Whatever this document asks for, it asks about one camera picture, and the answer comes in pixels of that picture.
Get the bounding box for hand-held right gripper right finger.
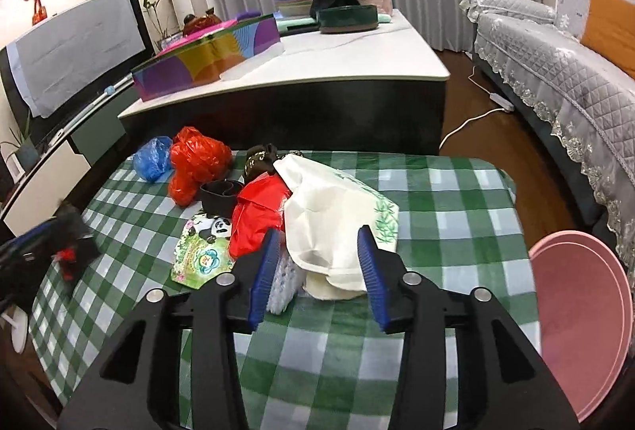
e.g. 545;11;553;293
357;226;581;430

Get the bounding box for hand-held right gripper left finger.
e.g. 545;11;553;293
58;229;283;430

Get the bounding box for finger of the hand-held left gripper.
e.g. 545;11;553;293
7;221;63;258

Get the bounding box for white bamboo print bag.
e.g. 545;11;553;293
273;154;400;292

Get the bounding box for pink plastic basin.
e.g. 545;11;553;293
528;230;635;423

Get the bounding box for white television cabinet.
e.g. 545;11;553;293
0;78;136;237

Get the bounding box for cream fabric piece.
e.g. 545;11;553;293
304;271;368;301

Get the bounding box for white round object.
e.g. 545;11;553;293
0;303;29;355

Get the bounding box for panda print packet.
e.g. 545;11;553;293
170;212;236;288

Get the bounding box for red plastic packet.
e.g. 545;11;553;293
228;176;293;259

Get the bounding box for black band roll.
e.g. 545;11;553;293
199;179;245;217

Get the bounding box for small potted plant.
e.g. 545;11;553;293
0;113;41;175

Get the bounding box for green checked cloth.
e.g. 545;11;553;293
27;147;544;430

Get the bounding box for brown patterned cloth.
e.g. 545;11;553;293
243;143;306;183

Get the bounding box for red plastic bag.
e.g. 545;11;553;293
167;127;233;207

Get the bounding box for blue plastic bag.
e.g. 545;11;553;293
132;136;174;183

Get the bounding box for grey pole with blue tip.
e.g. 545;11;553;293
47;77;136;140

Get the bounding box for grey television cover cloth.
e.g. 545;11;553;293
7;0;150;118

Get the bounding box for white top coffee table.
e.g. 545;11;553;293
118;8;451;155

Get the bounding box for colourful striped box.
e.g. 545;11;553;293
130;13;283;102

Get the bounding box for black television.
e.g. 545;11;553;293
0;0;156;138

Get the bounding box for tall bamboo plant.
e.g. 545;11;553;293
141;0;175;53

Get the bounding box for mint green tray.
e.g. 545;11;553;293
275;13;394;37

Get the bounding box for red brown ornament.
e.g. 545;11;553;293
183;11;222;37

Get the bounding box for green round tin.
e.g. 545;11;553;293
316;4;380;34

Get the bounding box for sofa with grey quilted cover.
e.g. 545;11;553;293
459;0;635;292

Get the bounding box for stacked plastic bowls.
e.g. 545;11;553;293
275;0;317;20

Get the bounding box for grey printed cushion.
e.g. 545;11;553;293
553;0;595;40

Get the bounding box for orange cushion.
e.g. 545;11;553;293
580;0;635;80

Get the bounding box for white power cable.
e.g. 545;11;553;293
439;63;498;151

